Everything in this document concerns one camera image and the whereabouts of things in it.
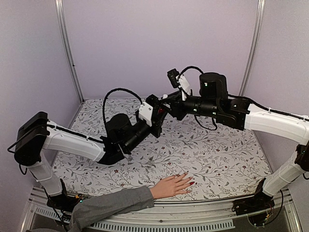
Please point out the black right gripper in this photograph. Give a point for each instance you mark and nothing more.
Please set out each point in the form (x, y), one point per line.
(174, 99)

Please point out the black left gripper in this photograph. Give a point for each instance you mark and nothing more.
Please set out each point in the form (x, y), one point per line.
(157, 120)

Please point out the red nail polish bottle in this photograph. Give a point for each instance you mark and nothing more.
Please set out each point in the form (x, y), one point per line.
(160, 111)

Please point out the grey sleeved forearm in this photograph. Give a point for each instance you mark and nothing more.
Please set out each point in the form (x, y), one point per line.
(98, 208)

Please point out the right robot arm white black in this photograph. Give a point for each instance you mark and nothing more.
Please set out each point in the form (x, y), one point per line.
(243, 113)

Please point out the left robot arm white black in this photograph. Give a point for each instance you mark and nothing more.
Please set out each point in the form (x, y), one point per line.
(40, 133)

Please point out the mannequin hand with nails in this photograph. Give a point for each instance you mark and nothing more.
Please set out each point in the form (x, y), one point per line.
(172, 186)

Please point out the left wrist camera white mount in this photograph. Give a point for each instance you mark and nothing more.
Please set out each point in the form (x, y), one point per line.
(146, 109)

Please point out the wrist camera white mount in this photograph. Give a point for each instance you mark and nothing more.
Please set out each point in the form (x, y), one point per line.
(180, 82)
(146, 109)

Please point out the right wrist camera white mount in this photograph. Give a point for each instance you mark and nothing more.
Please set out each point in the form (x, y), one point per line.
(180, 82)

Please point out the aluminium front rail frame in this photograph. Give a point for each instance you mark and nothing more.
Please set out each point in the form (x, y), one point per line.
(203, 216)

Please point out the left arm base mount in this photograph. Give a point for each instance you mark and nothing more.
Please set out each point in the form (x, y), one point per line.
(63, 201)

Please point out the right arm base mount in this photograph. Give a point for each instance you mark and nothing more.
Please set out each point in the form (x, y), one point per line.
(259, 201)

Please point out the aluminium corner post left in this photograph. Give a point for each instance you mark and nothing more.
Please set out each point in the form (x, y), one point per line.
(65, 39)

